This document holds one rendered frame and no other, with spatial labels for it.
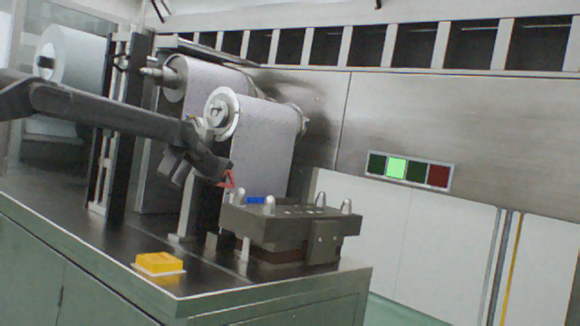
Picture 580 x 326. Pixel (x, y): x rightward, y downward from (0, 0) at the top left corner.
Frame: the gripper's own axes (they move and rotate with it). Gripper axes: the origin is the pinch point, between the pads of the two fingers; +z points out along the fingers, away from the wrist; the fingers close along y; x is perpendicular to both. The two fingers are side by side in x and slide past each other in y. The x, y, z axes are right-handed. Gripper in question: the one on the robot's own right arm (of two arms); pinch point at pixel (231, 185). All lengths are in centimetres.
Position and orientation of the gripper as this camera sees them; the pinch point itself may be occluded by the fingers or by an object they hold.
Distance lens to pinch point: 126.3
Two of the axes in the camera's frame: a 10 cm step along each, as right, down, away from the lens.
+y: 7.3, 1.6, -6.7
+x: 4.7, -8.2, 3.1
